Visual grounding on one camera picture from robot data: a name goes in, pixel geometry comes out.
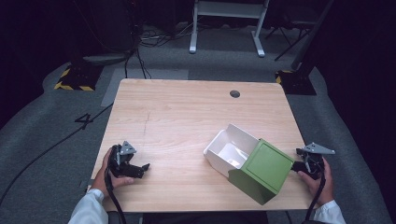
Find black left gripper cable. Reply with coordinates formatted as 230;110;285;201
104;167;128;224

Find black folding stand legs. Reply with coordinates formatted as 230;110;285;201
264;17;316;63

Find green drawer box housing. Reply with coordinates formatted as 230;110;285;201
227;138;295;206

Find person's right hand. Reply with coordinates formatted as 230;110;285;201
297;156;335;207

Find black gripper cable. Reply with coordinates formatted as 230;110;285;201
104;167;128;224
304;173;327;222

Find grey round stand base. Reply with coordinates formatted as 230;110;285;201
81;51;130;67

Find black yellow striped stand base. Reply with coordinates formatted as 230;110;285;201
275;68;318;96
53;61;105;92

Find long black floor cable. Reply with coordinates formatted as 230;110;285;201
0;102;114;200

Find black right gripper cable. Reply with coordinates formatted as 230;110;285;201
304;173;327;222

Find person's left hand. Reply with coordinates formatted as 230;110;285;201
91;147;136;198

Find grey slanted metal pole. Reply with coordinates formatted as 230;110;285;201
290;0;336;71

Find white metal desk frame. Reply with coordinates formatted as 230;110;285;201
189;0;271;59

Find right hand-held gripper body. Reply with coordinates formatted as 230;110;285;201
295;142;336;181

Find bundle of floor cables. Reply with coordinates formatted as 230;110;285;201
136;18;200;49

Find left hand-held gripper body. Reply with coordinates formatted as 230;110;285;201
109;140;146;179

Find white plastic drawer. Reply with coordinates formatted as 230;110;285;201
203;122;261;179

